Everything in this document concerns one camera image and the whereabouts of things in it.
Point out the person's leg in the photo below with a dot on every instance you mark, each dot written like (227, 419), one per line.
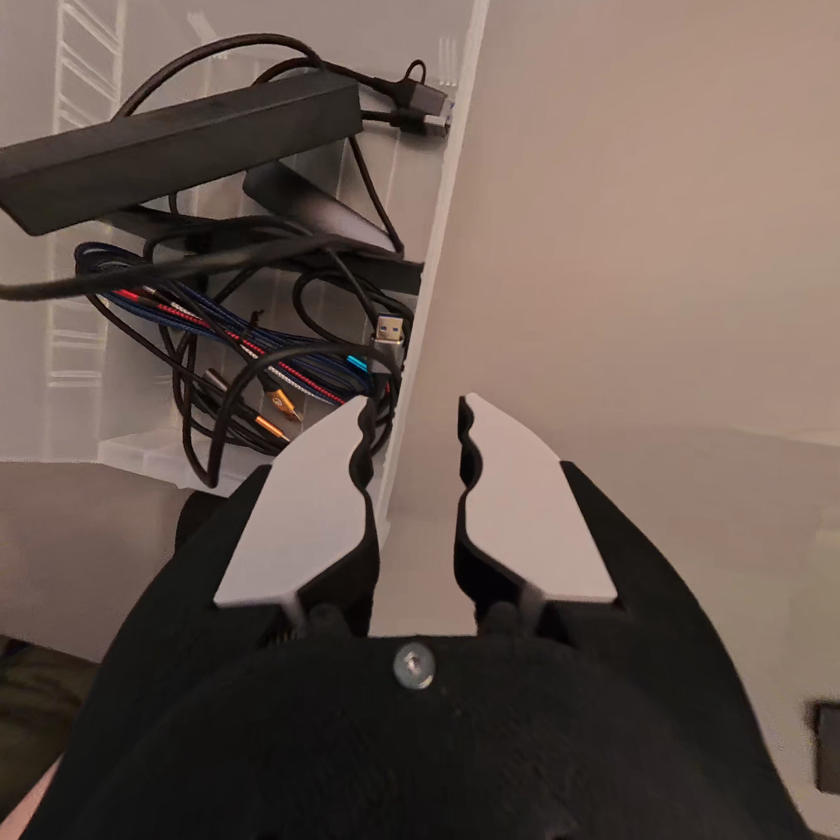
(39, 695)

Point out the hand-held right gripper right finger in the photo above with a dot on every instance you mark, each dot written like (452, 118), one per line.
(531, 525)

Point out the black multi-port usb hub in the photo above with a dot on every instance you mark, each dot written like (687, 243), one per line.
(164, 151)

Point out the grey slim usb hub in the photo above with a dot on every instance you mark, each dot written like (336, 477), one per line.
(315, 203)

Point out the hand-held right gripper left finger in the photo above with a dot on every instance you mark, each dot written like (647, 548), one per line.
(302, 525)

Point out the clear plastic bin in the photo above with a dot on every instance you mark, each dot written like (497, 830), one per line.
(459, 131)

